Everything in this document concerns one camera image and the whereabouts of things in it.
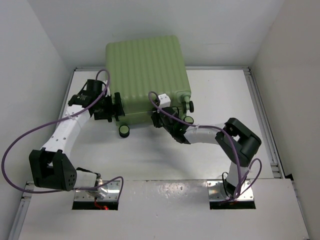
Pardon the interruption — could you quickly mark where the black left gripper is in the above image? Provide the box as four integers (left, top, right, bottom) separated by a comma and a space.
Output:
93, 91, 124, 120

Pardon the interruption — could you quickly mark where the green suitcase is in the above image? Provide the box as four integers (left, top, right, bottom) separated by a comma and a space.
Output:
105, 35, 194, 138

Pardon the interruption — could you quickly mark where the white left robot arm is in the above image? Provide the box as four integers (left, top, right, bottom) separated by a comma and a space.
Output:
29, 79, 125, 191

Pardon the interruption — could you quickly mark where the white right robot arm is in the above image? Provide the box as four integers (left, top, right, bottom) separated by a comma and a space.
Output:
151, 107, 262, 199

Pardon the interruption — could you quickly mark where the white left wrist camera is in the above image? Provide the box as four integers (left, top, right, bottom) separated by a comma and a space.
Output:
104, 80, 111, 97

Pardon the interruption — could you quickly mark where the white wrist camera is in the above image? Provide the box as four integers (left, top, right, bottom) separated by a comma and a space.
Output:
158, 93, 171, 108
104, 80, 111, 97

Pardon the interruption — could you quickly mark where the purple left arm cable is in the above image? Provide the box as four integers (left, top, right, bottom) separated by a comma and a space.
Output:
1, 69, 125, 195

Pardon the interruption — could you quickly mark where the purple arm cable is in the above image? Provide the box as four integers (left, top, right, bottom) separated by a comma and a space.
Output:
1, 69, 125, 195
148, 91, 263, 202

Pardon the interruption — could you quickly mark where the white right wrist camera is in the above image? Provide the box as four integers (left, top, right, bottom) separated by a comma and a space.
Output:
158, 93, 171, 108

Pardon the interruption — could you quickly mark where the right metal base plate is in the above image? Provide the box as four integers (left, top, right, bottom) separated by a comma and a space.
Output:
207, 180, 254, 203

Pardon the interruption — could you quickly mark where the metal base plate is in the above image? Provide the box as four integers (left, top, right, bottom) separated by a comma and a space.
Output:
207, 180, 254, 203
73, 180, 121, 203

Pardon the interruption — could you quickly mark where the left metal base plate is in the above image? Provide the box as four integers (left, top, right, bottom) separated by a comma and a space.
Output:
73, 180, 121, 203

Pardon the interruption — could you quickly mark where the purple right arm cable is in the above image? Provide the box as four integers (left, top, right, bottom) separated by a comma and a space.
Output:
148, 91, 263, 202

